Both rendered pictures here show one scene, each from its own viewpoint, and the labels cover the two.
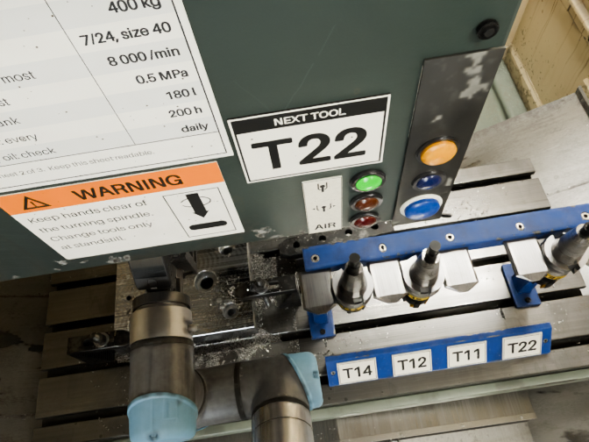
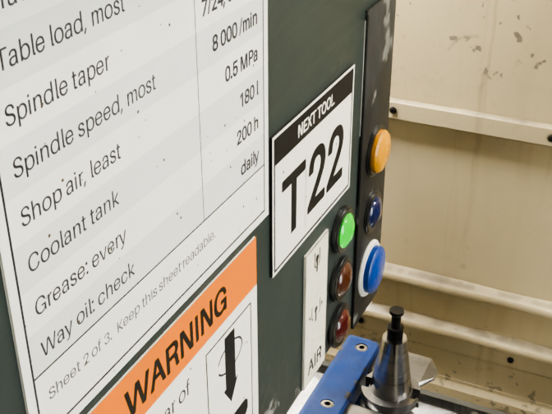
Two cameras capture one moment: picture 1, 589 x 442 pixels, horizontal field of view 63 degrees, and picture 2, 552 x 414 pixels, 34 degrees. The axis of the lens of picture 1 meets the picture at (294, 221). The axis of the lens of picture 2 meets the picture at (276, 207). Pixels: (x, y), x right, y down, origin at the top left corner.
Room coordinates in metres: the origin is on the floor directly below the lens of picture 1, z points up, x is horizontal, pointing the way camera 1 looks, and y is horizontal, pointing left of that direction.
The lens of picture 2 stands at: (0.06, 0.35, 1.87)
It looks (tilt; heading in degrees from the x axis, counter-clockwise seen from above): 29 degrees down; 293
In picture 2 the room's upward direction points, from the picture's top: straight up
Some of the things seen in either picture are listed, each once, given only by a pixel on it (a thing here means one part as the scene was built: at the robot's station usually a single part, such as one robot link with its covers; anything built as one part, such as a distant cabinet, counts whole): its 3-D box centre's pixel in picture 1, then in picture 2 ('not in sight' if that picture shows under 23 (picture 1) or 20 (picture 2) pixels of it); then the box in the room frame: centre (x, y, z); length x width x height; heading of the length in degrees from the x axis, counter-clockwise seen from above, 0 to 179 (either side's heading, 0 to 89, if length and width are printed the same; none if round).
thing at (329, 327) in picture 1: (317, 294); not in sight; (0.31, -0.02, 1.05); 0.10 x 0.05 x 0.30; 178
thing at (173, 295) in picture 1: (163, 267); not in sight; (0.28, 0.18, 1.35); 0.12 x 0.08 x 0.09; 178
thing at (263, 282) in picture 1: (266, 291); not in sight; (0.36, 0.08, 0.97); 0.13 x 0.03 x 0.15; 88
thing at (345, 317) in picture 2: (365, 221); (340, 325); (0.19, -0.06, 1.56); 0.02 x 0.01 x 0.02; 88
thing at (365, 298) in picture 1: (352, 287); not in sight; (0.25, -0.07, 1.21); 0.06 x 0.06 x 0.03
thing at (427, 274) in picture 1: (427, 265); not in sight; (0.25, -0.18, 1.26); 0.04 x 0.04 x 0.07
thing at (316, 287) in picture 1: (317, 292); not in sight; (0.25, -0.02, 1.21); 0.07 x 0.05 x 0.01; 178
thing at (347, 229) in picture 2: (368, 181); (344, 230); (0.19, -0.06, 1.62); 0.02 x 0.01 x 0.02; 88
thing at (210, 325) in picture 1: (185, 288); not in sight; (0.40, 0.26, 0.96); 0.29 x 0.23 x 0.05; 88
